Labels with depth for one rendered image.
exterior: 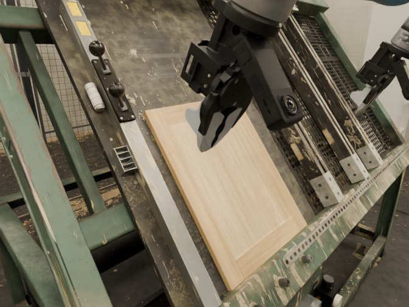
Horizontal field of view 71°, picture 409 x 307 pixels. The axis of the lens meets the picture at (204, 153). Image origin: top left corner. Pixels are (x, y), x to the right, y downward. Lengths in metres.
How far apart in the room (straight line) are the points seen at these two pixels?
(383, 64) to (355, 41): 5.15
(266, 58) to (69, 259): 0.52
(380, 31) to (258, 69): 4.29
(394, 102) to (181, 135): 3.91
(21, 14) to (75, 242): 0.68
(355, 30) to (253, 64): 5.84
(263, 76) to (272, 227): 0.74
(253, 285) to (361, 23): 5.63
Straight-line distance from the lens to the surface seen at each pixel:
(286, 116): 0.34
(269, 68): 0.36
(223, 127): 0.43
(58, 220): 0.67
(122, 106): 0.81
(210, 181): 0.90
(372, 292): 2.38
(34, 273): 1.20
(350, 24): 6.21
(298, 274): 1.01
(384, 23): 4.61
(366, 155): 1.79
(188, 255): 0.77
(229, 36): 0.39
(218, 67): 0.37
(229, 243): 0.88
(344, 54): 2.39
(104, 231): 0.77
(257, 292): 0.88
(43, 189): 0.68
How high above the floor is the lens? 1.50
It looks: 20 degrees down
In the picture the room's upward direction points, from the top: straight up
